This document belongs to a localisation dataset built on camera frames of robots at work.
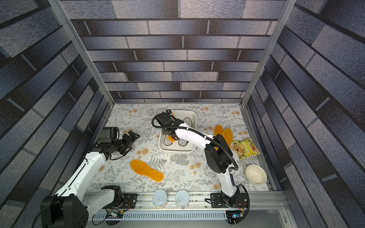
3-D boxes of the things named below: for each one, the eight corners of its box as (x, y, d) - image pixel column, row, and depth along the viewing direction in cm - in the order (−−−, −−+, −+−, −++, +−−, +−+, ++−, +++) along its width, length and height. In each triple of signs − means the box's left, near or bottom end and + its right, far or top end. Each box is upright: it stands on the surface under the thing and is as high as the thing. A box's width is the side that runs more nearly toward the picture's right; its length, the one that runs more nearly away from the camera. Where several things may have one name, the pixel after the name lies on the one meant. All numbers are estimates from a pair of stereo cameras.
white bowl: (246, 186, 80) (250, 184, 76) (241, 167, 87) (244, 164, 83) (265, 186, 80) (270, 184, 76) (259, 167, 87) (263, 164, 83)
